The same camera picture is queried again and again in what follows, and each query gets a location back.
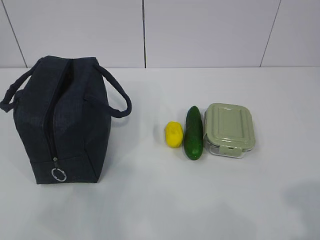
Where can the yellow lemon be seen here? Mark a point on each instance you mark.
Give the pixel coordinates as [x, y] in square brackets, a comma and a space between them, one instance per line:
[173, 134]

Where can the green cucumber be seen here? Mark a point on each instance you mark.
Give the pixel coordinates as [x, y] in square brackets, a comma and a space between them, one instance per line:
[193, 135]

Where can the glass container with green lid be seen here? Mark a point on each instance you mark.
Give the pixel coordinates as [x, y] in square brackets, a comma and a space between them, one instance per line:
[228, 130]

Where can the dark navy fabric lunch bag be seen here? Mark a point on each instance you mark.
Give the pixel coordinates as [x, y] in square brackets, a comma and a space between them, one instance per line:
[62, 110]

